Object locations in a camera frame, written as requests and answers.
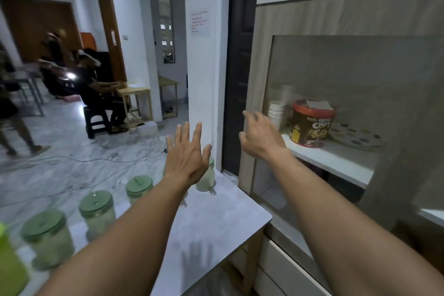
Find wooden cabinet with glass door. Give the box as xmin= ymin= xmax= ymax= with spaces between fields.
xmin=238 ymin=0 xmax=444 ymax=296

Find stack of white paper cups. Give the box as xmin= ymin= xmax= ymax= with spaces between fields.
xmin=268 ymin=100 xmax=286 ymax=130

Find dark panelled door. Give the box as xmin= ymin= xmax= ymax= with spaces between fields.
xmin=221 ymin=0 xmax=261 ymax=177

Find black plastic stool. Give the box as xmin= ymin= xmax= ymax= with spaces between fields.
xmin=83 ymin=106 xmax=114 ymax=140

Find person's right forearm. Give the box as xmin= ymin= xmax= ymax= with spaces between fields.
xmin=263 ymin=148 xmax=444 ymax=296

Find white cabinet shelf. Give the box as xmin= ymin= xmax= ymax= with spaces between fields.
xmin=281 ymin=131 xmax=380 ymax=189

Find white paper notice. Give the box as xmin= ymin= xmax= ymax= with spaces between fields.
xmin=190 ymin=10 xmax=211 ymax=37

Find white polka dot plate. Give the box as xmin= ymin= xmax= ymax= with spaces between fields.
xmin=328 ymin=122 xmax=383 ymax=151

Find person's left hand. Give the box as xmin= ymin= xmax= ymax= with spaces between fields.
xmin=163 ymin=121 xmax=213 ymax=188

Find lime green plastic container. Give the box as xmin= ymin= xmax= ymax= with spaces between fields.
xmin=0 ymin=222 xmax=30 ymax=296

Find red and brown snack tin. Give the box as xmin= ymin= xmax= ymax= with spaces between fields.
xmin=289 ymin=99 xmax=338 ymax=149

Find cables on floor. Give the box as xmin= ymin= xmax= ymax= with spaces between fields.
xmin=0 ymin=133 xmax=174 ymax=208

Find clear jar with green lid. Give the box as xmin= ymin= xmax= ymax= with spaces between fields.
xmin=195 ymin=156 xmax=216 ymax=192
xmin=21 ymin=210 xmax=76 ymax=271
xmin=78 ymin=190 xmax=117 ymax=241
xmin=126 ymin=175 xmax=154 ymax=207

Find person's left forearm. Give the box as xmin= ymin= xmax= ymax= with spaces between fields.
xmin=35 ymin=172 xmax=195 ymax=296

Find person's right hand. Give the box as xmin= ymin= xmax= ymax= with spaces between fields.
xmin=239 ymin=110 xmax=289 ymax=162

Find grey top wooden leg table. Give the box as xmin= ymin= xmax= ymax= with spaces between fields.
xmin=14 ymin=167 xmax=273 ymax=296

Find grey metal leg table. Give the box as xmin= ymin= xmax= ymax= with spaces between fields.
xmin=9 ymin=68 xmax=45 ymax=117

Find brown wooden double door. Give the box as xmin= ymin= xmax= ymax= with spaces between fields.
xmin=0 ymin=0 xmax=83 ymax=65

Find narrow tall window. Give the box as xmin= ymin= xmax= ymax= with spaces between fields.
xmin=154 ymin=0 xmax=176 ymax=65

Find small light wooden table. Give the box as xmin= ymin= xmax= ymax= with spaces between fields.
xmin=117 ymin=85 xmax=153 ymax=130
xmin=158 ymin=76 xmax=180 ymax=119

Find white cabinet drawers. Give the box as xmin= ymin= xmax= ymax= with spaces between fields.
xmin=229 ymin=228 xmax=332 ymax=296

